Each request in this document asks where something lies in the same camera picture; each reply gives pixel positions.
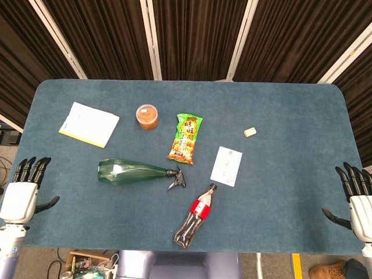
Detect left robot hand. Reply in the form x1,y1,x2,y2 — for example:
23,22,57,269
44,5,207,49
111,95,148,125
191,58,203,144
0,156,60,224

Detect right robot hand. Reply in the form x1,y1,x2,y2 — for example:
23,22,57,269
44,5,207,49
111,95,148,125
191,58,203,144
321,162,372,242

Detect green spray bottle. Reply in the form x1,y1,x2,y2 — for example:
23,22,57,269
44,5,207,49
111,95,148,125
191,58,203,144
97,158,187,192

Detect purple robot base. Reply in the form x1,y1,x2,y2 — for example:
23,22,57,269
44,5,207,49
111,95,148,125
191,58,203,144
116,249,242,279

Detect cola bottle red label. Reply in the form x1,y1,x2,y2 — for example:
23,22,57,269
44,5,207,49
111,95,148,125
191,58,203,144
173,183,219,249

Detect brown leather shoe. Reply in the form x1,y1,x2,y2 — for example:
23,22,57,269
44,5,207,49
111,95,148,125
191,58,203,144
308,260,347,279

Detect wooden box of clutter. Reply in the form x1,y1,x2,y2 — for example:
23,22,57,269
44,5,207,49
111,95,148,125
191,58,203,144
60,250,120,279

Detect blue table mat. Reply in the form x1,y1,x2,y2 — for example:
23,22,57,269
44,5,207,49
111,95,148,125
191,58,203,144
0,79,372,256

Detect white notepad yellow edge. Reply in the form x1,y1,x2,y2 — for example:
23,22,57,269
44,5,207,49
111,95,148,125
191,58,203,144
58,101,120,149

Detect white printed card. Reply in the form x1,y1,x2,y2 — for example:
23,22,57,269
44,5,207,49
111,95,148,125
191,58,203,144
210,146,244,187

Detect round orange snack tub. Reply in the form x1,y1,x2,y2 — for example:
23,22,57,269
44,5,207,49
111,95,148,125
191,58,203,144
135,103,160,132

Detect green snack bag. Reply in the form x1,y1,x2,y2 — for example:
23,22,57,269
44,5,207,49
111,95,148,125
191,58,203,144
166,112,203,166

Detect black pleated curtain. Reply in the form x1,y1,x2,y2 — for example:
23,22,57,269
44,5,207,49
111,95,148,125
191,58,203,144
0,0,372,167

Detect white screen frame post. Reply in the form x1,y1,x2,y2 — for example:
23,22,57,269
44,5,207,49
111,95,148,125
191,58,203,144
316,20,372,84
28,0,88,80
225,0,259,82
139,0,163,81

